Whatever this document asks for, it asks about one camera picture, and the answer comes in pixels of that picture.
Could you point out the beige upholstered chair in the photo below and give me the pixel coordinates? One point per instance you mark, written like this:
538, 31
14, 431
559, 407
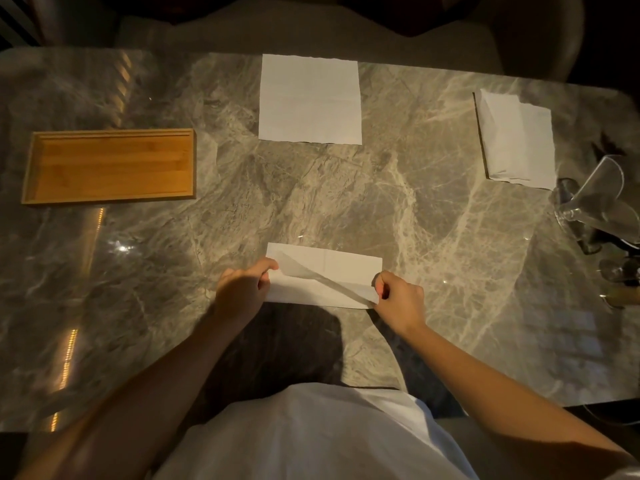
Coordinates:
350, 29

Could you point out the person's right forearm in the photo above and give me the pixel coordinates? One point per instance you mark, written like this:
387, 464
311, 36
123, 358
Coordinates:
505, 394

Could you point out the flat white paper napkin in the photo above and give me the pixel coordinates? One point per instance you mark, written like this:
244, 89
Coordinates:
310, 98

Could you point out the person's right thumb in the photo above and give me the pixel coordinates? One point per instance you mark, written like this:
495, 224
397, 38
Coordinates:
384, 290

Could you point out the person's left thumb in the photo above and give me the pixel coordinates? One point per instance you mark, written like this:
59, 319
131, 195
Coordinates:
263, 285

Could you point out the white paper napkin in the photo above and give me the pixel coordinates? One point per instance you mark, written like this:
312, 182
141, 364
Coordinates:
310, 98
325, 274

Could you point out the person's right hand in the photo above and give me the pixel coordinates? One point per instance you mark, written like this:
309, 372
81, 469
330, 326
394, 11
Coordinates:
403, 303

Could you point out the person's white shirt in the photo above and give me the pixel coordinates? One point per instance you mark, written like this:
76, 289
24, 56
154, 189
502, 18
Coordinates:
320, 437

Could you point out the wooden tray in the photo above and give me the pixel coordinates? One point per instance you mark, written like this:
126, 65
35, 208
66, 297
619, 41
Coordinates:
109, 165

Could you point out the person's left forearm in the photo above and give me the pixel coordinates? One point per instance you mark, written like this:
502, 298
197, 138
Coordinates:
135, 399

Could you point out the clear glass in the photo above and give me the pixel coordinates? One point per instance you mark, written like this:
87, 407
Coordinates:
620, 277

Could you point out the person's left hand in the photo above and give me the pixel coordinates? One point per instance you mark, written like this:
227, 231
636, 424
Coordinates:
242, 290

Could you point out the stack of white paper napkins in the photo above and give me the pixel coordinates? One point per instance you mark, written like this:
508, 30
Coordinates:
517, 137

